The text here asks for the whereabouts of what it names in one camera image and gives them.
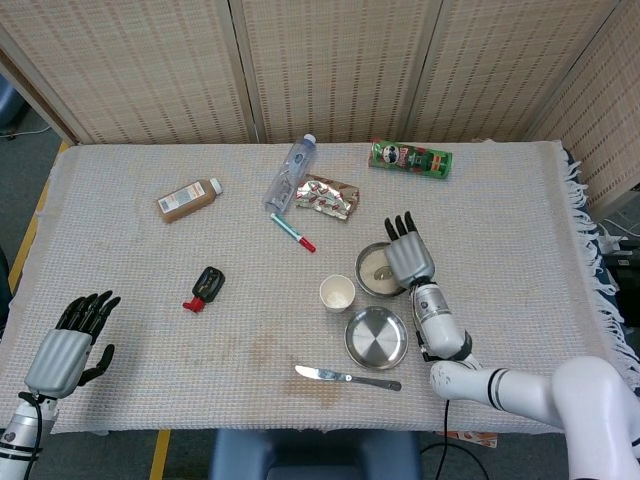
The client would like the left black grey robot hand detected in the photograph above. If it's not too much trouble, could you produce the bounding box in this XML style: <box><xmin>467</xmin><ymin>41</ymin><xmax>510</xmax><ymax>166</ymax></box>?
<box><xmin>23</xmin><ymin>289</ymin><xmax>122</xmax><ymax>400</ymax></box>

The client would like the right black grey robot hand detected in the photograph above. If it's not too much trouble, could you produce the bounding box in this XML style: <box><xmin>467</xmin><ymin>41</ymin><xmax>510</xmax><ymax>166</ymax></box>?
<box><xmin>383</xmin><ymin>211</ymin><xmax>435</xmax><ymax>289</ymax></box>

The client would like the steel bowl with powder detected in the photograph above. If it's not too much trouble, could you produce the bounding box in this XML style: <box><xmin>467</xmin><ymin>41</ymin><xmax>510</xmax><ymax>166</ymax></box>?
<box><xmin>354</xmin><ymin>242</ymin><xmax>409</xmax><ymax>299</ymax></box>

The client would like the white paper cup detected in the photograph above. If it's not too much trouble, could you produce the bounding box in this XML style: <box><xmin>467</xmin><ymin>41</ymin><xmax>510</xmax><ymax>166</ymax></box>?
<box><xmin>319</xmin><ymin>273</ymin><xmax>357</xmax><ymax>314</ymax></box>

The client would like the empty metal plate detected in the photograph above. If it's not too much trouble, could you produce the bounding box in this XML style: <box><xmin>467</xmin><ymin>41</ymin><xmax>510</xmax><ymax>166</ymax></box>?
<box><xmin>344</xmin><ymin>305</ymin><xmax>410</xmax><ymax>371</ymax></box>

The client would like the green Pringles can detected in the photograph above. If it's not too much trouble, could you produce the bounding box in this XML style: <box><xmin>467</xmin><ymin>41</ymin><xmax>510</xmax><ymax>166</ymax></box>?
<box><xmin>369</xmin><ymin>138</ymin><xmax>454</xmax><ymax>180</ymax></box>

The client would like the shiny foil snack wrapper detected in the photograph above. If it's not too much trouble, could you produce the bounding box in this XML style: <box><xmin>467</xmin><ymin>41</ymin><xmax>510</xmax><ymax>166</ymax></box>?
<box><xmin>294</xmin><ymin>173</ymin><xmax>361</xmax><ymax>223</ymax></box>

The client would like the green marker with red cap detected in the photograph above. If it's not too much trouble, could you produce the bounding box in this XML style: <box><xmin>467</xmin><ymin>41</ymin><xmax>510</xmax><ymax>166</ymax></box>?
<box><xmin>269</xmin><ymin>212</ymin><xmax>317</xmax><ymax>254</ymax></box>

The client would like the white woven tablecloth with fringe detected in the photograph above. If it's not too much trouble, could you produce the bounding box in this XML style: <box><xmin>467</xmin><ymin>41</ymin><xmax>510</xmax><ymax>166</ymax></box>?
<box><xmin>0</xmin><ymin>138</ymin><xmax>640</xmax><ymax>436</ymax></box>

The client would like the clear plastic water bottle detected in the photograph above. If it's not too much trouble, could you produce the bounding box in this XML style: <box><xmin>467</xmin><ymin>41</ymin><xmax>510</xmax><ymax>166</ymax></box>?
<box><xmin>262</xmin><ymin>133</ymin><xmax>319</xmax><ymax>214</ymax></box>

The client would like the metal table knife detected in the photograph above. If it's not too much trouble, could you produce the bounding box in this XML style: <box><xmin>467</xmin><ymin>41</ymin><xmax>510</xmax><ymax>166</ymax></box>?
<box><xmin>294</xmin><ymin>364</ymin><xmax>403</xmax><ymax>392</ymax></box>

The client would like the black and red small device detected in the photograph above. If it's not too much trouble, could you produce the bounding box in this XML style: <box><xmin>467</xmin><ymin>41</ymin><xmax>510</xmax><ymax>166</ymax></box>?
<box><xmin>182</xmin><ymin>266</ymin><xmax>226</xmax><ymax>312</ymax></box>

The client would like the dark blue under cloth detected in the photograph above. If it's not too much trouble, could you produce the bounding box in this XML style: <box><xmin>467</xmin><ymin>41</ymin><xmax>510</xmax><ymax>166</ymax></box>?
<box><xmin>562</xmin><ymin>147</ymin><xmax>621</xmax><ymax>301</ymax></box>

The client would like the orange printed packet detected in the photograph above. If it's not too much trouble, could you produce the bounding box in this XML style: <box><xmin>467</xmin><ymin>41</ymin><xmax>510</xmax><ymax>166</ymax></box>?
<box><xmin>446</xmin><ymin>429</ymin><xmax>499</xmax><ymax>449</ymax></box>

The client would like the bamboo folding screen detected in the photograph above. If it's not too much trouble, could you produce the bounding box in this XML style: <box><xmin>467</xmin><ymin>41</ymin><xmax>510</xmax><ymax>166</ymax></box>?
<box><xmin>0</xmin><ymin>0</ymin><xmax>640</xmax><ymax>217</ymax></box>

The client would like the brown juice bottle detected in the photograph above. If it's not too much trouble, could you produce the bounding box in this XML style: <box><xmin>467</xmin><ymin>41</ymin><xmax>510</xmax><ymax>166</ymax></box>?
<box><xmin>156</xmin><ymin>177</ymin><xmax>224</xmax><ymax>225</ymax></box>

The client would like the black box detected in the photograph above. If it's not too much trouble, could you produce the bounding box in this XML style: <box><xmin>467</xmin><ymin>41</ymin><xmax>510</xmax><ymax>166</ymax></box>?
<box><xmin>599</xmin><ymin>239</ymin><xmax>640</xmax><ymax>282</ymax></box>

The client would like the blue padded chair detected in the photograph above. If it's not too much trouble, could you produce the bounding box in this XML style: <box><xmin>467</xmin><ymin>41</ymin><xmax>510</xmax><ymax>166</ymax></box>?
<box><xmin>208</xmin><ymin>428</ymin><xmax>424</xmax><ymax>480</ymax></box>

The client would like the black cable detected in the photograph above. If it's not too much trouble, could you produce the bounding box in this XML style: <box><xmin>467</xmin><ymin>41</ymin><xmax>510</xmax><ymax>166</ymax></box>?
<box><xmin>419</xmin><ymin>399</ymin><xmax>490</xmax><ymax>480</ymax></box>

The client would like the white cable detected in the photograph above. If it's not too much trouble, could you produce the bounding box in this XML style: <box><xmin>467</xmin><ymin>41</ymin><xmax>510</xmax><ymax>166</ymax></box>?
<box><xmin>597</xmin><ymin>217</ymin><xmax>640</xmax><ymax>242</ymax></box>

